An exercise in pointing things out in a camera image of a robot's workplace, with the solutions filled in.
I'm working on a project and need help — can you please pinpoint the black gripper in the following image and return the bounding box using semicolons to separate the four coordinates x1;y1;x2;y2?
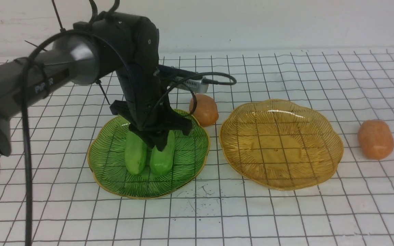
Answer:
112;14;193;151

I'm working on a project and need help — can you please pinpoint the green cucumber pointed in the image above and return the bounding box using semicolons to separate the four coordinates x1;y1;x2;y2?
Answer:
149;131;175;176

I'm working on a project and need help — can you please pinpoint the green cucumber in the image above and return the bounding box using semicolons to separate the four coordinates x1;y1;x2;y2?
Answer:
124;131;147;175

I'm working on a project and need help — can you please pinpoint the brown potato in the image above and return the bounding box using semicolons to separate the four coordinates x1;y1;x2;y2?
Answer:
193;94;219;127

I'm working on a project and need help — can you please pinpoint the amber glass plate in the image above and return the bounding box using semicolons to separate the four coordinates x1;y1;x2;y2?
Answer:
219;99;344;190

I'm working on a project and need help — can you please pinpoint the orange potato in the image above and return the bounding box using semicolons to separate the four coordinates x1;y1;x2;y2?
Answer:
357;119;394;160

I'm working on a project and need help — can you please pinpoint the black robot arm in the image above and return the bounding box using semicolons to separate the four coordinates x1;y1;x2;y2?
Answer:
0;13;192;156

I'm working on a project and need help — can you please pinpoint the green glass plate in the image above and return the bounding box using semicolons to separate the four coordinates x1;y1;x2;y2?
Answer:
87;109;210;199

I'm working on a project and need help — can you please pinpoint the white grid tablecloth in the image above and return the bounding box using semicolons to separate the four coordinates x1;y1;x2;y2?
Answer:
0;48;394;246

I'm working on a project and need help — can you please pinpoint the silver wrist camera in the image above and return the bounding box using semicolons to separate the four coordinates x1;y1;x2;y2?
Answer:
157;65;209;94

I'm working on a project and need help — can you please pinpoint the black cable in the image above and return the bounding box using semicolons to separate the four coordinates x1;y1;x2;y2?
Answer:
19;0;237;246

